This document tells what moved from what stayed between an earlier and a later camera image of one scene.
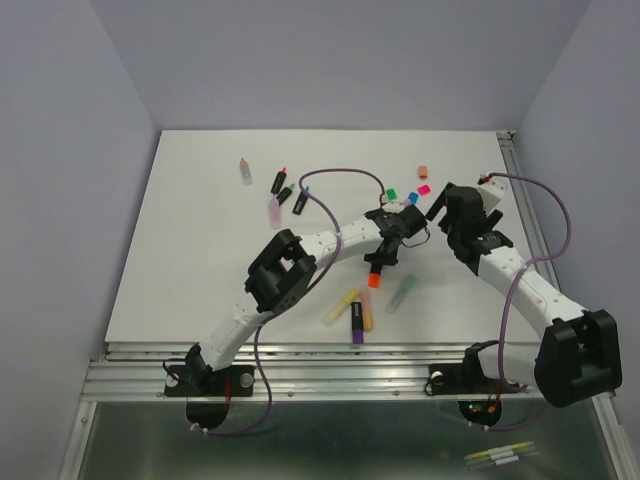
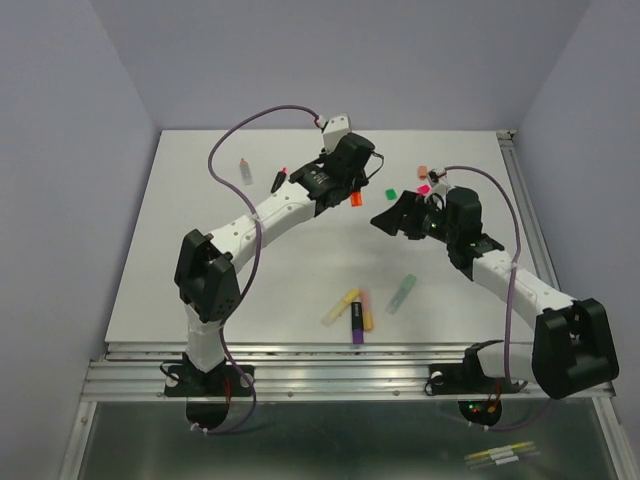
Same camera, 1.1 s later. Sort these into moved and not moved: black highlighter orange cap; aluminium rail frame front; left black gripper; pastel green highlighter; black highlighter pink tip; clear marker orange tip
Moved: left black gripper; black highlighter orange cap
Not moved: black highlighter pink tip; clear marker orange tip; pastel green highlighter; aluminium rail frame front
